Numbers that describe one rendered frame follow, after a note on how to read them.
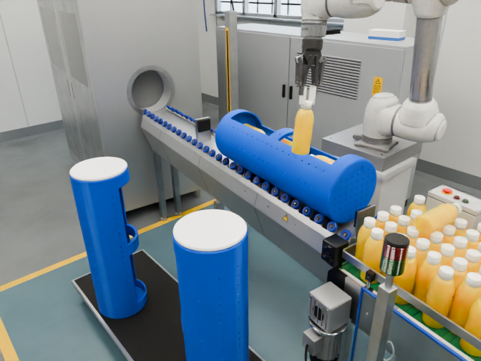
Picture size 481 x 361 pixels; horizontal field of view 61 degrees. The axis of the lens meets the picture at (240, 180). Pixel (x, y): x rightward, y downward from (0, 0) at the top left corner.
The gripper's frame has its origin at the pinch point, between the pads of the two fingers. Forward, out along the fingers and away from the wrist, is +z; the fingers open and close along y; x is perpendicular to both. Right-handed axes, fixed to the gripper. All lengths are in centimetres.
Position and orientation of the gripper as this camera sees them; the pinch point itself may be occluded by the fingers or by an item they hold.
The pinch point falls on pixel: (307, 95)
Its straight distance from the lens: 156.6
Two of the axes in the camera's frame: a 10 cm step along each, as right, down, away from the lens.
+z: -0.4, 9.5, 3.2
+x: 5.0, 3.0, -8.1
